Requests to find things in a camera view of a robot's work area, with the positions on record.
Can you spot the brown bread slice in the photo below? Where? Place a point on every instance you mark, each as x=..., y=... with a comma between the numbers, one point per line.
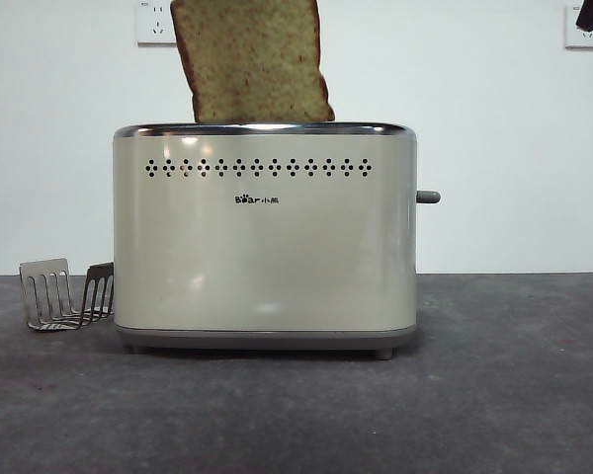
x=247, y=64

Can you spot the cream toaster with chrome top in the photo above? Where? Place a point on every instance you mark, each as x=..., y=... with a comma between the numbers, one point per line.
x=262, y=247

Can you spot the metal toast rack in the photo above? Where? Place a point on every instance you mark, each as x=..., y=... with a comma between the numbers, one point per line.
x=42, y=269

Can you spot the white wall socket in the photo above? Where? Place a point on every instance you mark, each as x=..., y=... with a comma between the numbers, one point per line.
x=150, y=24
x=580, y=39

